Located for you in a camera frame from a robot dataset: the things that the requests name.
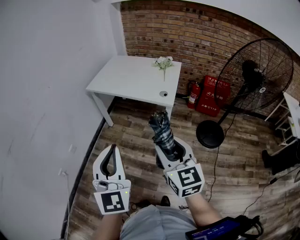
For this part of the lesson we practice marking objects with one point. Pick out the dark plaid umbrella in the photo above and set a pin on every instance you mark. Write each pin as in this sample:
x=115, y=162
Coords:
x=164, y=138

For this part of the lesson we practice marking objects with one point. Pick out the white artificial flower bouquet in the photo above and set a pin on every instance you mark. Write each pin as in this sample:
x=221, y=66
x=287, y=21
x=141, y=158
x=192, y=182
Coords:
x=164, y=62

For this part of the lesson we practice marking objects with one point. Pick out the person's left forearm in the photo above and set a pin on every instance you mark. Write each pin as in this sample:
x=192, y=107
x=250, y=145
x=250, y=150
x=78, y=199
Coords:
x=107, y=226

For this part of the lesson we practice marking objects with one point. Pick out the person's black right shoe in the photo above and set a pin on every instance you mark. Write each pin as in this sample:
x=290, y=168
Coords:
x=165, y=201

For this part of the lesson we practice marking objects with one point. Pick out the black standing fan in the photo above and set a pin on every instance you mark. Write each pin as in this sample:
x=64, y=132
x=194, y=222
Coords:
x=209, y=134

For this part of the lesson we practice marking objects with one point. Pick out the red fire extinguisher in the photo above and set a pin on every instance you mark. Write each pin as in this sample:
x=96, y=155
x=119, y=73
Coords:
x=192, y=97

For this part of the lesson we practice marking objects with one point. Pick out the red fire extinguisher box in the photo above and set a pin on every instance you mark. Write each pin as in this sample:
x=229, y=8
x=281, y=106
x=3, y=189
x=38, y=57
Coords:
x=208, y=100

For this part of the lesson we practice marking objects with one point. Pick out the white table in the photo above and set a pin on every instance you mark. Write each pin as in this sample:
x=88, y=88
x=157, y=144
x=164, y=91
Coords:
x=131, y=77

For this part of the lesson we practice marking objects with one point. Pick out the black screen device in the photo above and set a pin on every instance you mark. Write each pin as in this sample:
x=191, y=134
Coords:
x=215, y=230

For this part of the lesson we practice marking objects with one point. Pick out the person's right forearm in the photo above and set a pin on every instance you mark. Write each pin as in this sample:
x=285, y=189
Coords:
x=204, y=211

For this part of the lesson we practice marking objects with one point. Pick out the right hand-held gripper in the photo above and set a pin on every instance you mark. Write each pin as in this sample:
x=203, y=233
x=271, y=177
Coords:
x=187, y=179

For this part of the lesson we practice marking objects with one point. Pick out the person's light grey clothing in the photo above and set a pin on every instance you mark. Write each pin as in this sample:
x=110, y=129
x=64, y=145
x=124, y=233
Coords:
x=154, y=222

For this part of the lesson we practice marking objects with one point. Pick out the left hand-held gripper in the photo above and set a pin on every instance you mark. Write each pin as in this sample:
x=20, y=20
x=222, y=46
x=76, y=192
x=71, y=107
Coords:
x=112, y=201

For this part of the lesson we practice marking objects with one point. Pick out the white wall socket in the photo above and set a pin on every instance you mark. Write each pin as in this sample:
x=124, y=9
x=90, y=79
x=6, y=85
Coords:
x=73, y=148
x=62, y=172

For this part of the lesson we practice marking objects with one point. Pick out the white metal rack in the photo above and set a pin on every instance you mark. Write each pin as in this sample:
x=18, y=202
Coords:
x=291, y=105

